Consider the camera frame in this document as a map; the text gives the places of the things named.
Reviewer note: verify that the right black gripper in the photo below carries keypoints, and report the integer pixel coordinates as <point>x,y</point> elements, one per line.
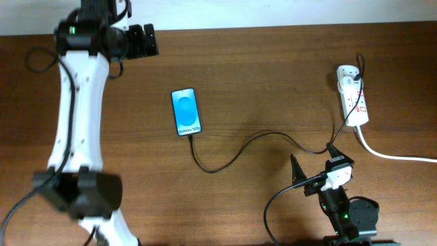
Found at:
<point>298,174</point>

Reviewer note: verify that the white charger plug adapter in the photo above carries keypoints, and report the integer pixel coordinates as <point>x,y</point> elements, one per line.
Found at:
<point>347,85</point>

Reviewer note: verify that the blue Galaxy smartphone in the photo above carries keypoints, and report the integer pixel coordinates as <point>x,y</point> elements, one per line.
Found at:
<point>187,117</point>

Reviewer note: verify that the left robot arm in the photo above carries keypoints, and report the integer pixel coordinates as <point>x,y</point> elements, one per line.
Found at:
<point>87,42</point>

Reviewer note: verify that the white power strip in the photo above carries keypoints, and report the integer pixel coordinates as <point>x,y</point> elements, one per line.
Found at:
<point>354,105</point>

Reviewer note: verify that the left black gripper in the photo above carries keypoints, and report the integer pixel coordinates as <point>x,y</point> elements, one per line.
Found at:
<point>140,47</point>

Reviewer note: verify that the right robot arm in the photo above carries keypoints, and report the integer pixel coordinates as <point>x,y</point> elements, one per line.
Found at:
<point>352,218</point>

